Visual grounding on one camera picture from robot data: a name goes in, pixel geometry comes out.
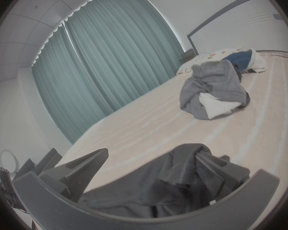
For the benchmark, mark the black T-shirt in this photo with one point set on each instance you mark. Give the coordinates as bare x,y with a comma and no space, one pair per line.
139,190

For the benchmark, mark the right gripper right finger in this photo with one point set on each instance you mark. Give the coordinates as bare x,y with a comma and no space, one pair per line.
220,176

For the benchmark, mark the pile of clothes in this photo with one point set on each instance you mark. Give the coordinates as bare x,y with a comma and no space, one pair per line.
213,80

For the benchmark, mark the black chest of drawers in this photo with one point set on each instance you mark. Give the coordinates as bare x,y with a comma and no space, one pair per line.
48,159

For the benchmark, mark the round white mirror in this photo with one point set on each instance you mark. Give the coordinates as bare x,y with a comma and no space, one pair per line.
9,160

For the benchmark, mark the grey bedside table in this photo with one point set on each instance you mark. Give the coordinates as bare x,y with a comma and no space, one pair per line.
188,55

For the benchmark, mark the bed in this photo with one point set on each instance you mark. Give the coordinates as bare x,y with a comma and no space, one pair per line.
146,109

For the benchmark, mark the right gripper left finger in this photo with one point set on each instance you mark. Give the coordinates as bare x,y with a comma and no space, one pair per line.
74,176

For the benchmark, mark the white printed pillow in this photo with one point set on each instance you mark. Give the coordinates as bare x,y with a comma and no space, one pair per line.
206,56

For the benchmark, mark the blue-green curtain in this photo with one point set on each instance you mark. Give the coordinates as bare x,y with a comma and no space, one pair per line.
124,44
62,85

